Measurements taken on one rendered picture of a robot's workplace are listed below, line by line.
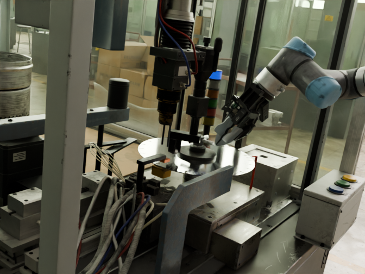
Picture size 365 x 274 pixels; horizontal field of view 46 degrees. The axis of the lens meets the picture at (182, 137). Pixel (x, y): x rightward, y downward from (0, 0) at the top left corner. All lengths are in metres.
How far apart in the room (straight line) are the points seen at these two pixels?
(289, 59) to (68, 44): 0.72
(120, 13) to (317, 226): 0.78
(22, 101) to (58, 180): 1.01
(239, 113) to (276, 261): 0.39
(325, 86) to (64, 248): 0.71
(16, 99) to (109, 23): 0.58
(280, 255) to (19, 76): 0.98
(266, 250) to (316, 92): 0.44
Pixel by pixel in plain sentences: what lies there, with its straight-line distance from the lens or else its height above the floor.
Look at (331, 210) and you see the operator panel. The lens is 1.25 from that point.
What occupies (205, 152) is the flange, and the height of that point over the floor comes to 0.96.
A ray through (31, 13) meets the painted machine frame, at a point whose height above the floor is 1.27.
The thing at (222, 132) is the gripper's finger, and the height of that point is 1.02.
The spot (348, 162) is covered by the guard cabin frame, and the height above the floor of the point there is 0.93.
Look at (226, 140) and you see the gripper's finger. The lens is 1.20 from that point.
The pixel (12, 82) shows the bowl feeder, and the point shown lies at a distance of 1.50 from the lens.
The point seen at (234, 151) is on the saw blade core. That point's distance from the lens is 1.29.
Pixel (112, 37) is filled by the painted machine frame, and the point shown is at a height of 1.25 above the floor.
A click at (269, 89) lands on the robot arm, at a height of 1.16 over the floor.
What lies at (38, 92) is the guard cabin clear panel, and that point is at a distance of 2.13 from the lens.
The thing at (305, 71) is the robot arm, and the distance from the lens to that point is 1.10.
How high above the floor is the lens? 1.31
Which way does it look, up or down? 15 degrees down
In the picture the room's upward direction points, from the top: 8 degrees clockwise
